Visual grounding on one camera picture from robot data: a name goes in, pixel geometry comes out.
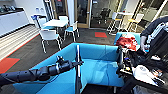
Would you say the yellow high stool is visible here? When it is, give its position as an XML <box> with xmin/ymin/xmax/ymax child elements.
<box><xmin>128</xmin><ymin>17</ymin><xmax>141</xmax><ymax>33</ymax></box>

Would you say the blue upholstered seat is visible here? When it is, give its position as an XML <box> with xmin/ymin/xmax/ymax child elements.
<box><xmin>113</xmin><ymin>31</ymin><xmax>143</xmax><ymax>52</ymax></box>

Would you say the blue sofa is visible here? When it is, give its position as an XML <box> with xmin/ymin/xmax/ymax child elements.
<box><xmin>12</xmin><ymin>41</ymin><xmax>126</xmax><ymax>94</ymax></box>

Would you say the glass partition wall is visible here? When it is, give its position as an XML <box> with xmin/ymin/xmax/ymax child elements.
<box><xmin>89</xmin><ymin>0</ymin><xmax>121</xmax><ymax>29</ymax></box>

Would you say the white high table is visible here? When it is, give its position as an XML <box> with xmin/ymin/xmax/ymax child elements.
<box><xmin>114</xmin><ymin>11</ymin><xmax>134</xmax><ymax>34</ymax></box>

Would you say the wood framed glass door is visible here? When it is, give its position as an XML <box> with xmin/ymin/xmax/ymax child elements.
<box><xmin>73</xmin><ymin>0</ymin><xmax>91</xmax><ymax>28</ymax></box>
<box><xmin>53</xmin><ymin>0</ymin><xmax>69</xmax><ymax>18</ymax></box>

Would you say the person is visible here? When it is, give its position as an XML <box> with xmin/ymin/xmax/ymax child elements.
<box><xmin>139</xmin><ymin>15</ymin><xmax>168</xmax><ymax>63</ymax></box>

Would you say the black garment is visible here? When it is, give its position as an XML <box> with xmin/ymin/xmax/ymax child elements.
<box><xmin>73</xmin><ymin>74</ymin><xmax>84</xmax><ymax>94</ymax></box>

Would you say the red cloth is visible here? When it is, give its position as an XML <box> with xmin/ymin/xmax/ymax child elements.
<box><xmin>116</xmin><ymin>35</ymin><xmax>139</xmax><ymax>52</ymax></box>

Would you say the white bowl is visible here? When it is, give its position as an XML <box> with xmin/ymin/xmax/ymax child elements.
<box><xmin>133</xmin><ymin>64</ymin><xmax>151</xmax><ymax>81</ymax></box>

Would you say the white chair teal seat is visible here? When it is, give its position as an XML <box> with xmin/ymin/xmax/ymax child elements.
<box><xmin>39</xmin><ymin>29</ymin><xmax>64</xmax><ymax>54</ymax></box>
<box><xmin>35</xmin><ymin>16</ymin><xmax>48</xmax><ymax>29</ymax></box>
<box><xmin>58</xmin><ymin>15</ymin><xmax>69</xmax><ymax>23</ymax></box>
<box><xmin>63</xmin><ymin>21</ymin><xmax>81</xmax><ymax>43</ymax></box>

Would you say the white clothes hanger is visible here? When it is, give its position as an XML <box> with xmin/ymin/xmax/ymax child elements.
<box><xmin>75</xmin><ymin>44</ymin><xmax>82</xmax><ymax>78</ymax></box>

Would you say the square white table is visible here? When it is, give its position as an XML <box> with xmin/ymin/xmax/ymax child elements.
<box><xmin>42</xmin><ymin>18</ymin><xmax>69</xmax><ymax>28</ymax></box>

